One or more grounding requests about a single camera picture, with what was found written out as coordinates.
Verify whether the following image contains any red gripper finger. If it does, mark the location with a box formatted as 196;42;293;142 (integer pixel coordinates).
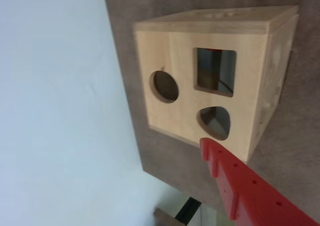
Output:
199;137;320;226

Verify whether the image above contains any wooden shape sorter box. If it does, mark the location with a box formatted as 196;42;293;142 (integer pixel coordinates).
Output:
133;5;300;165

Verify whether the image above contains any black post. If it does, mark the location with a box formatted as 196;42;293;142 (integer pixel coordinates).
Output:
174;196;202;224

